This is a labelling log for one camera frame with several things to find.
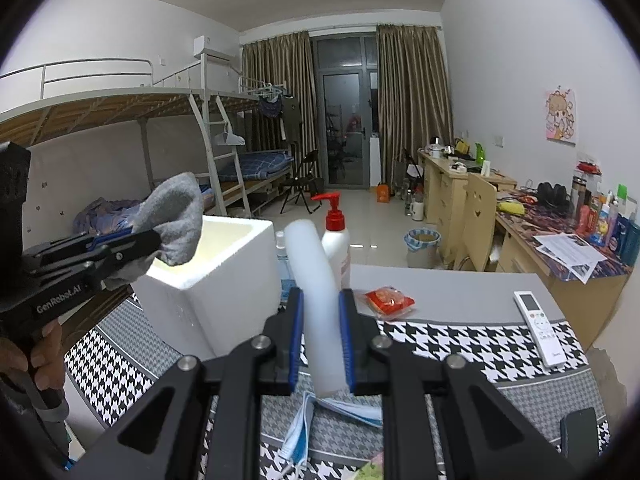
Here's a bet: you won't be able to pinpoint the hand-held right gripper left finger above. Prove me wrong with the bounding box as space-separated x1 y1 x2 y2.
65 287 306 480

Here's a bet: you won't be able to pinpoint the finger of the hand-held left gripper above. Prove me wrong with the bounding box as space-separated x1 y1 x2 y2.
87 230 163 286
24 229 135 271

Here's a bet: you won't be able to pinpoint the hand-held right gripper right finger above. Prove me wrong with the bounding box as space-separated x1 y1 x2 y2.
339 287 576 480

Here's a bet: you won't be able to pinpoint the white cylindrical bottle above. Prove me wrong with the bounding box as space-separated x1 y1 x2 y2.
282 220 351 398

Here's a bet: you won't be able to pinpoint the grey sock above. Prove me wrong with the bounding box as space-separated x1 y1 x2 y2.
102 172 205 291

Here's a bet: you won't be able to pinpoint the blue face mask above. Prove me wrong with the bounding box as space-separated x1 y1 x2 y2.
279 391 316 467
315 394 383 428

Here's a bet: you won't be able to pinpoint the white foam box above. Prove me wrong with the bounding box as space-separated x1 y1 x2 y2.
132 215 281 361

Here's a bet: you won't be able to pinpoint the person's left forearm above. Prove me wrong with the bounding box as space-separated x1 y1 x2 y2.
0 375 71 471

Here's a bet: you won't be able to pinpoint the person's left hand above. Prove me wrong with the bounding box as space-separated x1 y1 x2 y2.
0 322 66 403

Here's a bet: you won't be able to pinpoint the blue plaid quilt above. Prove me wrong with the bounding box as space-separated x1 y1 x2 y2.
72 185 211 233

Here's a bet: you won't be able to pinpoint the red snack packet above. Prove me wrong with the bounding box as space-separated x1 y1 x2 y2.
362 286 417 317

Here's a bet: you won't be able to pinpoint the clear spray bottle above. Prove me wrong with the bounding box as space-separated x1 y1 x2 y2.
275 230 296 291

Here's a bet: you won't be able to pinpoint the white lotion pump bottle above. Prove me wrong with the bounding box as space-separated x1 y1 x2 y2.
311 192 352 293

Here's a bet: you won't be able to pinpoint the trash bin with liner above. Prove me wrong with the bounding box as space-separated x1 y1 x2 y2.
404 227 442 268

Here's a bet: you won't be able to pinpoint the houndstooth table cloth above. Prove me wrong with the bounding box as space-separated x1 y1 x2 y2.
62 290 613 480

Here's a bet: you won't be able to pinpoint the white bunk bed ladder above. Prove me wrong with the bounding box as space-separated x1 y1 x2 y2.
190 92 253 218

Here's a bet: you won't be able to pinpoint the white metal bunk bed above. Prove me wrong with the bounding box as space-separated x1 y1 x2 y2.
0 59 251 241
202 55 296 216

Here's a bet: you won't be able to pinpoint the blue plaid mattress pad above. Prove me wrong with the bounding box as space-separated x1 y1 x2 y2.
215 150 295 181

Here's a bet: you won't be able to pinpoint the wooden desk with kitchenware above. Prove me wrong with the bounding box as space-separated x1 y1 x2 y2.
417 150 518 246

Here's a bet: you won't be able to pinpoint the black folding chair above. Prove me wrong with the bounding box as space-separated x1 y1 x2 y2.
280 150 321 213

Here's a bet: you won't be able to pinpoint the wooden smiley face chair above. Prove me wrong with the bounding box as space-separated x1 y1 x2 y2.
452 172 501 273

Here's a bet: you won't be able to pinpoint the folded black chair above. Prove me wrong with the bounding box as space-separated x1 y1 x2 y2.
395 147 426 196

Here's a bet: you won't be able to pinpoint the white remote control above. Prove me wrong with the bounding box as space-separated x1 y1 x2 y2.
513 290 568 371

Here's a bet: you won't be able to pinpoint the hanging dark clothes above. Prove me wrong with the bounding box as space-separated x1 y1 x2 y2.
257 94 302 141

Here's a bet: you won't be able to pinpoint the patterned desk mat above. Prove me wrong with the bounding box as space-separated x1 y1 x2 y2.
497 195 631 281

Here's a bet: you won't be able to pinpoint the white air conditioner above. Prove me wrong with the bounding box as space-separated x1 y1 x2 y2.
192 35 238 63

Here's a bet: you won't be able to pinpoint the glass balcony door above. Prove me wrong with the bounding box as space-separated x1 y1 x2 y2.
310 34 380 188

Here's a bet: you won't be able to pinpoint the wooden desk with patterned mat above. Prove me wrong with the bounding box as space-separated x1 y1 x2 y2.
495 200 631 351

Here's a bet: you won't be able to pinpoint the printed paper sheets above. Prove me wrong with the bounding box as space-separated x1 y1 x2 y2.
532 232 607 281

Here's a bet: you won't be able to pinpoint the brown curtain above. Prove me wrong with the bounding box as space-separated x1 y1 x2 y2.
241 30 316 196
376 23 455 191

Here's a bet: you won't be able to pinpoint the black headphones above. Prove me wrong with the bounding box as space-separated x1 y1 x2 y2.
536 181 571 208

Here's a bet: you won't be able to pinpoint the black phone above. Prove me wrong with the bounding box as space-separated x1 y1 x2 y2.
559 406 601 463

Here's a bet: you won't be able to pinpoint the group of toiletry bottles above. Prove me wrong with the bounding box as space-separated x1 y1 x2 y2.
567 160 640 266

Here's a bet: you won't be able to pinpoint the cartoon wall poster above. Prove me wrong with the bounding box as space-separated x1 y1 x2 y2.
544 87 578 145

